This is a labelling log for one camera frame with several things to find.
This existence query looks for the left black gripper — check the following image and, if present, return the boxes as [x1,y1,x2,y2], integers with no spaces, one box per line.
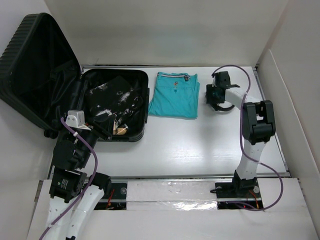
[77,111,115,167]

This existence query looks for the black wired headphones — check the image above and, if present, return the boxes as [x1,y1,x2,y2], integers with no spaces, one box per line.
[206,84,236,113]

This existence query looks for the gold makeup brush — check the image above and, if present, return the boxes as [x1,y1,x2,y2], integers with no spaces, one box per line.
[112,119,118,135]

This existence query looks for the round beige powder compact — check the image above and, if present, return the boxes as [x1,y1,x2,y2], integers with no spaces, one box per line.
[115,127,128,136]

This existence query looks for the black white tie-dye shirt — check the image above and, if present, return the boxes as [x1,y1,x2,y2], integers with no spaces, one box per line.
[85,76,144,127]

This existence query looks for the turquoise shorts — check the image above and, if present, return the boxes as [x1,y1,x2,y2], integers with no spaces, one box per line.
[148,72,200,119]

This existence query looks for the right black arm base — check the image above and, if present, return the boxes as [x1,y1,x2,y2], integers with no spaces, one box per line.
[210,182,264,210]

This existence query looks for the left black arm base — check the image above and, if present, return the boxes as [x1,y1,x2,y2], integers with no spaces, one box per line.
[94,182,128,211]

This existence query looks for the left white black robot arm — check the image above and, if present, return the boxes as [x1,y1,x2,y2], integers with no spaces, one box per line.
[40,115,114,240]

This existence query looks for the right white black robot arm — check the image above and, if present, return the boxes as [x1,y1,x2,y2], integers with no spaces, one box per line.
[205,84,276,198]

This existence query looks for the black hard-shell suitcase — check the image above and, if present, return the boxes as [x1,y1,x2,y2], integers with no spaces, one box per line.
[0,12,150,142]

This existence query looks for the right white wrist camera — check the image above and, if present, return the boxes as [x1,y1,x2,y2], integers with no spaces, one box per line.
[211,71,231,89]

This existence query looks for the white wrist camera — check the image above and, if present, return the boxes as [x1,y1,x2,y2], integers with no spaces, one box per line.
[211,71,231,89]
[65,110,91,131]

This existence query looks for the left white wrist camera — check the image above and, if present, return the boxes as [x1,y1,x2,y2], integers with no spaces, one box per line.
[65,110,91,131]

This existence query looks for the silver aluminium rail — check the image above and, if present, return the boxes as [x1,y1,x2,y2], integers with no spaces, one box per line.
[48,171,291,181]

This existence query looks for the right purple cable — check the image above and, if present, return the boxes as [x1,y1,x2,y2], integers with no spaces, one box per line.
[211,64,284,211]

